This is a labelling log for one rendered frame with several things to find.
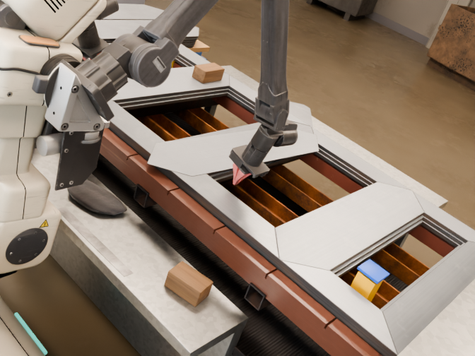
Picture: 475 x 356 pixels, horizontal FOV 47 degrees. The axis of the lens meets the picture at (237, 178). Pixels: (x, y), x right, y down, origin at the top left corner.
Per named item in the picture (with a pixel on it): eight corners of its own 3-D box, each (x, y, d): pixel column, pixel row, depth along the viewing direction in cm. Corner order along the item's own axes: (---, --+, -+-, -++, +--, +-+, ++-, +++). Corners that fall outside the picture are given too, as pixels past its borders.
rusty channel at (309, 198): (136, 74, 245) (138, 63, 242) (476, 317, 165) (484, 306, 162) (121, 75, 239) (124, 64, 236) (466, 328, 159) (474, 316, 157)
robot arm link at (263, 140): (257, 121, 140) (269, 136, 138) (276, 119, 145) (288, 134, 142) (245, 140, 144) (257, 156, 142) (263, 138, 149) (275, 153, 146)
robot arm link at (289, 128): (256, 97, 141) (280, 110, 136) (286, 97, 149) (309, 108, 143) (245, 140, 146) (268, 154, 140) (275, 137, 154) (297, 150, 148)
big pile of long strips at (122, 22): (158, 15, 288) (160, 4, 285) (210, 47, 269) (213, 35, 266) (13, 13, 230) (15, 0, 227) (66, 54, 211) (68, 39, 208)
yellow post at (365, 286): (338, 318, 145) (367, 265, 136) (353, 331, 143) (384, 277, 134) (328, 326, 142) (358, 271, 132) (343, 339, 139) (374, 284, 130)
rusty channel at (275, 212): (97, 77, 229) (99, 66, 227) (449, 347, 150) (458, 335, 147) (80, 78, 223) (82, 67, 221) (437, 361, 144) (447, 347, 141)
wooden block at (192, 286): (163, 285, 137) (167, 270, 134) (177, 274, 142) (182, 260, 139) (195, 307, 134) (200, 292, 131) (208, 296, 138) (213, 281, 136)
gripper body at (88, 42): (90, 34, 155) (83, 12, 149) (112, 50, 150) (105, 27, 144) (71, 45, 152) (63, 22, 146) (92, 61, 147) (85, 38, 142)
